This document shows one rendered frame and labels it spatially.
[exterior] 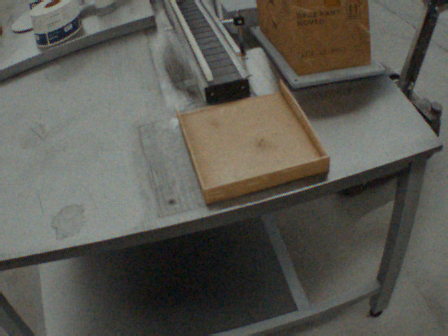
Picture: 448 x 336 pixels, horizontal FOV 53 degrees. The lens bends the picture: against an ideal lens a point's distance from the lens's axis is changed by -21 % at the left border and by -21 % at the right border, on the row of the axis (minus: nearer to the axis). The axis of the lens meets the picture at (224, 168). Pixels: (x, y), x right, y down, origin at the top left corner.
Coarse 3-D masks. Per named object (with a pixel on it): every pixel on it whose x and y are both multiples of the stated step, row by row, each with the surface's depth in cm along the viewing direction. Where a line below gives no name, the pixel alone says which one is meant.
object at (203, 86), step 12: (168, 0) 179; (168, 12) 177; (204, 12) 165; (180, 36) 155; (228, 48) 144; (192, 60) 141; (240, 72) 133; (204, 84) 131; (228, 84) 131; (240, 84) 132; (204, 96) 133; (216, 96) 132; (228, 96) 133
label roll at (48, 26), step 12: (48, 0) 170; (60, 0) 167; (72, 0) 162; (36, 12) 162; (48, 12) 158; (60, 12) 160; (72, 12) 165; (36, 24) 162; (48, 24) 161; (60, 24) 163; (72, 24) 167; (36, 36) 167; (48, 36) 165; (60, 36) 166
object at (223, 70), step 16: (192, 0) 175; (176, 16) 166; (192, 16) 163; (192, 32) 154; (208, 32) 152; (208, 48) 145; (224, 48) 143; (208, 64) 138; (224, 64) 137; (224, 80) 131; (240, 80) 131
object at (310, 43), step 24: (264, 0) 140; (288, 0) 120; (312, 0) 120; (336, 0) 121; (360, 0) 123; (264, 24) 149; (288, 24) 127; (312, 24) 125; (336, 24) 127; (360, 24) 128; (288, 48) 135; (312, 48) 130; (336, 48) 132; (360, 48) 133; (312, 72) 135
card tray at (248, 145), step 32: (288, 96) 127; (192, 128) 126; (224, 128) 125; (256, 128) 123; (288, 128) 122; (192, 160) 115; (224, 160) 117; (256, 160) 116; (288, 160) 115; (320, 160) 109; (224, 192) 108
